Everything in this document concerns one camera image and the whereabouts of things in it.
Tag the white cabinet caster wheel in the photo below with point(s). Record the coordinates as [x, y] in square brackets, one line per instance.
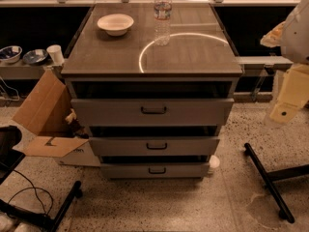
[214, 164]

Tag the grey bottom drawer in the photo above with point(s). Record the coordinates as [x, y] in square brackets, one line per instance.
[156, 170]

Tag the black stand leg right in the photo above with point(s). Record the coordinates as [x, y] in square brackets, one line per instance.
[271, 177]

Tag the grey drawer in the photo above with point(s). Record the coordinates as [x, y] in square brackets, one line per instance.
[154, 146]
[152, 113]
[156, 170]

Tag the black stand leg left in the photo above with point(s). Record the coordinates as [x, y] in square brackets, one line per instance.
[43, 220]

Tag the black stand leg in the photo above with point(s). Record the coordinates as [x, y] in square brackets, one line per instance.
[43, 220]
[271, 177]

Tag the grey drawer cabinet wooden top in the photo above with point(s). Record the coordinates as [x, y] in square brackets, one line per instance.
[197, 63]

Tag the white paper cup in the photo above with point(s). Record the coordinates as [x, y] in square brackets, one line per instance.
[55, 52]

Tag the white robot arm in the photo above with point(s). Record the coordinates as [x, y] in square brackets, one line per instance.
[292, 36]

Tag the clear plastic water bottle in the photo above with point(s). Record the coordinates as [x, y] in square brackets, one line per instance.
[162, 15]

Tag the white blue patterned bowl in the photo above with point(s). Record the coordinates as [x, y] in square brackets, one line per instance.
[10, 54]

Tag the grey top drawer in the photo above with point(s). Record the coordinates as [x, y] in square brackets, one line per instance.
[152, 113]

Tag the grey metal shelf rail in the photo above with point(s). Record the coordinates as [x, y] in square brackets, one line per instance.
[20, 70]

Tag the brown cardboard box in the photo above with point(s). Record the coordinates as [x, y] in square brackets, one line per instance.
[47, 114]

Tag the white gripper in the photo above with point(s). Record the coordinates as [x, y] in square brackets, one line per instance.
[296, 38]

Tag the black chair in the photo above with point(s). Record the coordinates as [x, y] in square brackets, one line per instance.
[9, 157]

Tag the grey middle drawer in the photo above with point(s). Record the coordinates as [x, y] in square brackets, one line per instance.
[154, 146]

